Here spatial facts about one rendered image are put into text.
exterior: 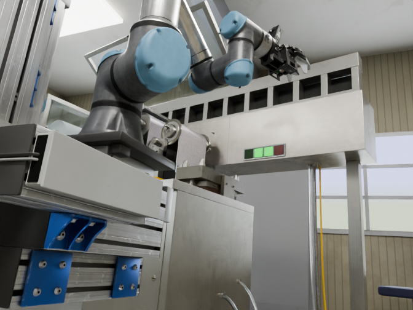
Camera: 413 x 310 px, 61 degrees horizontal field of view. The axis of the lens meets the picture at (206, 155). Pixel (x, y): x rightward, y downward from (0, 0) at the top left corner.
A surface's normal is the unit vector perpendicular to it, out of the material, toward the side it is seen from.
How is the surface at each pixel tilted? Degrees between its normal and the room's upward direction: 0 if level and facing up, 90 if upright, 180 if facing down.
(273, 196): 90
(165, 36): 97
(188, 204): 90
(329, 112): 90
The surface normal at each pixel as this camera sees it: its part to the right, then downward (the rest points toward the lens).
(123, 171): 0.92, -0.04
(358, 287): -0.58, -0.28
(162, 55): 0.65, -0.04
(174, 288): 0.81, -0.11
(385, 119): -0.38, -0.30
